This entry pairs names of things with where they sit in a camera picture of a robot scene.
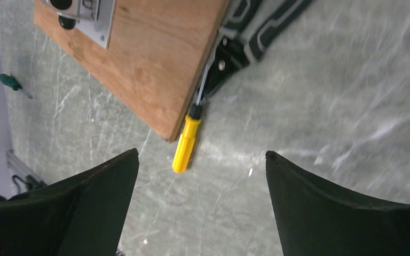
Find green handled screwdriver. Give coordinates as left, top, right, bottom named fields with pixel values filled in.
left=0, top=74, right=33, bottom=99

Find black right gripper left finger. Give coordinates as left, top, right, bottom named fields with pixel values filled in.
left=0, top=148, right=139, bottom=255

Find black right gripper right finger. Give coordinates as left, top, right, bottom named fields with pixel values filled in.
left=265, top=151, right=410, bottom=255

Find black handled pliers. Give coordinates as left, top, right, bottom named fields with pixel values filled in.
left=198, top=0, right=313, bottom=100

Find wooden board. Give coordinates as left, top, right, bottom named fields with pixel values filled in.
left=34, top=1, right=230, bottom=142

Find aluminium frame rail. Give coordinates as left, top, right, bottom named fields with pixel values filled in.
left=6, top=150, right=47, bottom=194

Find metal bracket stand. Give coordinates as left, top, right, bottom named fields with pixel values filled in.
left=42, top=0, right=116, bottom=49

